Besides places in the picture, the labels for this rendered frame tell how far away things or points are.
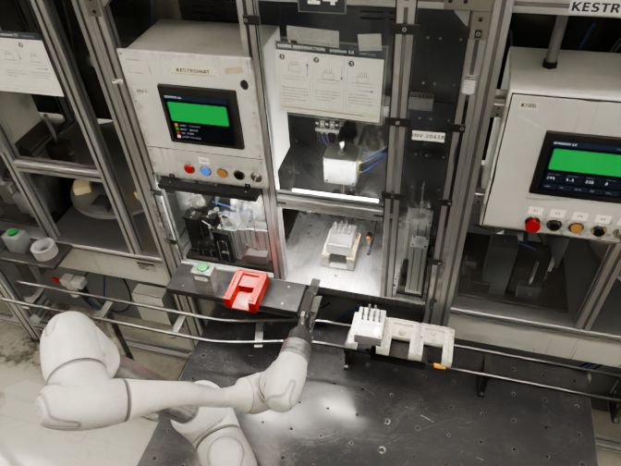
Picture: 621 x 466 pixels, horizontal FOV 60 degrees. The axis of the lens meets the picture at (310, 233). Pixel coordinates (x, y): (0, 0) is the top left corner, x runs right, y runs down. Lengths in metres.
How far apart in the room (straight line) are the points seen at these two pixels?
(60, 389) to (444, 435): 1.27
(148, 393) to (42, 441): 1.78
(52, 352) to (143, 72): 0.84
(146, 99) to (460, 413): 1.51
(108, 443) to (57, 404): 1.67
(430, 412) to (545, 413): 0.40
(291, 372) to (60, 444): 1.74
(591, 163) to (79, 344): 1.35
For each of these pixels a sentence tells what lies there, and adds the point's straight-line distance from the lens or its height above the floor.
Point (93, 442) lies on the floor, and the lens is 3.00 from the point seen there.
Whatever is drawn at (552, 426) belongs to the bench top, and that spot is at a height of 0.68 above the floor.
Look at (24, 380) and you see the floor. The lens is 3.37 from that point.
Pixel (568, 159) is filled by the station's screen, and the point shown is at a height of 1.63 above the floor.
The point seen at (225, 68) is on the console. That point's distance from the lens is 1.60.
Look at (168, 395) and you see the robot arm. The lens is 1.40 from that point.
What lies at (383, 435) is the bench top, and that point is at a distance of 2.01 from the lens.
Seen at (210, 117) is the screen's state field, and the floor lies 1.64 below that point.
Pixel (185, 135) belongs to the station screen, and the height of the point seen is 1.57.
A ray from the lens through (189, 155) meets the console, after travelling 1.84.
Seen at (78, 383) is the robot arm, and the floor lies 1.46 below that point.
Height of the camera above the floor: 2.48
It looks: 43 degrees down
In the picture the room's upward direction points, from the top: 4 degrees counter-clockwise
